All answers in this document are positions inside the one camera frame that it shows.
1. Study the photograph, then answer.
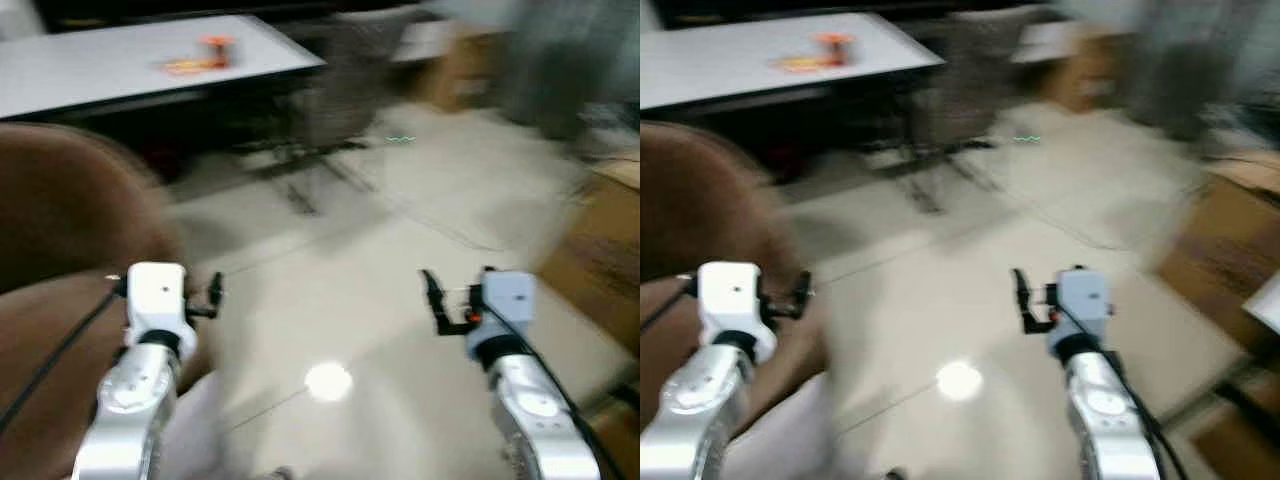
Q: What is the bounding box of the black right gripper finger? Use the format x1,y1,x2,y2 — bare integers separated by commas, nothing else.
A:
1011,267,1038,334
419,268,449,336

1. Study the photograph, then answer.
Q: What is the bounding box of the brown sofa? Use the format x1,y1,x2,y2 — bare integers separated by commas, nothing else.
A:
640,120,831,441
0,122,216,480

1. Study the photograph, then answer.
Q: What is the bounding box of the large brown cardboard box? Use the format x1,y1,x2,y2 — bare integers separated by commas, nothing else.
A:
535,155,641,356
1155,150,1280,356

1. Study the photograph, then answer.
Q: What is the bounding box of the dark mesh chair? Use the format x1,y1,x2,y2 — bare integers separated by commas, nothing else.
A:
255,8,426,216
880,6,1046,214

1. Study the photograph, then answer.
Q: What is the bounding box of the small brown cardboard box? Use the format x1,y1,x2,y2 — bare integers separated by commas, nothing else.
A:
395,20,511,113
1015,20,1136,113

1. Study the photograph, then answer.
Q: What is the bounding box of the orange item on table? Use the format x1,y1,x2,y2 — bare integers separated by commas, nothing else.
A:
160,34,239,77
775,31,859,74

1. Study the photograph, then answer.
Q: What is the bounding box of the white table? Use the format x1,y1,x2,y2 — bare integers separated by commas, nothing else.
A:
0,14,327,123
640,12,946,113

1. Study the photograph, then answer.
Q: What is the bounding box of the grey curtain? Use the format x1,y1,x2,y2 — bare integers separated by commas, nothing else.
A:
500,0,641,141
1125,0,1280,141

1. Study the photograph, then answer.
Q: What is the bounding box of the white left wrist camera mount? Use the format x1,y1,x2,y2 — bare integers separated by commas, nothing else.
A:
126,262,188,338
697,261,760,338

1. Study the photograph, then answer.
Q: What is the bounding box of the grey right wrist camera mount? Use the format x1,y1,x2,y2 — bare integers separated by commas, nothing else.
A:
1050,267,1114,343
467,268,538,343

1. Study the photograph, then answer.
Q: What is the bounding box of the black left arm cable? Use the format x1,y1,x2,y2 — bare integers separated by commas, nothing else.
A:
0,285,129,433
640,280,699,334

